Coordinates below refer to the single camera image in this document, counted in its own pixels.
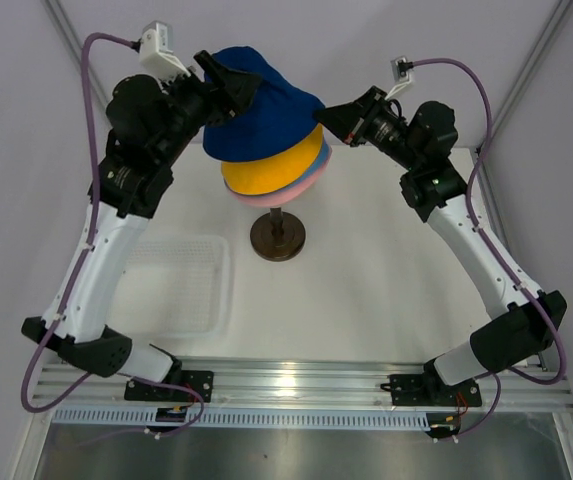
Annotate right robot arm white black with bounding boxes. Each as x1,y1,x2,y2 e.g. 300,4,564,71
314,87,567,404

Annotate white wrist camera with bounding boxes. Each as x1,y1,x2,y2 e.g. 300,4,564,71
138,21,191,82
385,56,414,100

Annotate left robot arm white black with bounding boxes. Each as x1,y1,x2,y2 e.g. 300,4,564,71
21,51,262,401

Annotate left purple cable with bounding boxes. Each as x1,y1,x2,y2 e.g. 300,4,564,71
20,32,145,414

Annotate right aluminium frame post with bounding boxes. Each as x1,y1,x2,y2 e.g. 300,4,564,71
475,0,573,154

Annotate white slotted cable duct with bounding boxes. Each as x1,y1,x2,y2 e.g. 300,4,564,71
53,406,430,432

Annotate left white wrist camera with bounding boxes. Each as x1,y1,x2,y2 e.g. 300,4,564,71
138,21,191,82

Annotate aluminium front rail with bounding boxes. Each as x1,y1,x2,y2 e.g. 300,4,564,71
31,357,573,413

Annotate brown round wooden stand base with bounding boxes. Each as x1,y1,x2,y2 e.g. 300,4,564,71
250,212,306,262

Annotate light blue bucket hat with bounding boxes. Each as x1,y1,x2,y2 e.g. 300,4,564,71
310,140,332,176

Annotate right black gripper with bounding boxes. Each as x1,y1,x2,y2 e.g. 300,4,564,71
313,87,422,172

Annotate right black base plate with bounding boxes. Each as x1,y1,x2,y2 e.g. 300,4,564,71
379,373,482,407

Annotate clear plastic bin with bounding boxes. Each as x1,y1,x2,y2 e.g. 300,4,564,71
108,235,232,340

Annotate pink bucket hat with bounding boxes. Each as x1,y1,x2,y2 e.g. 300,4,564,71
225,156,331,208

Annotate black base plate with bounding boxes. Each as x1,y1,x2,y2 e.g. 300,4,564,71
123,370,215,403
379,373,482,407

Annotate aluminium frame post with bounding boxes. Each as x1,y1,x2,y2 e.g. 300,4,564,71
40,0,109,110
475,0,573,154

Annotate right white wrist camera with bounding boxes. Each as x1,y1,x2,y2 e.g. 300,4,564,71
385,56,414,100

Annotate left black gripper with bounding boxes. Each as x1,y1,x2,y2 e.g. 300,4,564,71
151,50,259,168

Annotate right side aluminium rail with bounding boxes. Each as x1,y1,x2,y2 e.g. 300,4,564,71
478,155,532,274

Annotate left aluminium frame post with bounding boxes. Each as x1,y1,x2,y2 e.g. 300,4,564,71
40,0,109,110

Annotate yellow hat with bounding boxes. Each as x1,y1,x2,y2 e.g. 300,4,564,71
221,124,325,196

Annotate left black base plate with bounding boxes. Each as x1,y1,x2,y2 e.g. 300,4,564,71
123,370,215,403

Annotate aluminium rail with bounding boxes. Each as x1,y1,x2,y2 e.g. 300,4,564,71
478,155,532,274
31,357,573,413

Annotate dark blue hat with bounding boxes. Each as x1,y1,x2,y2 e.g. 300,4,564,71
203,46,325,163

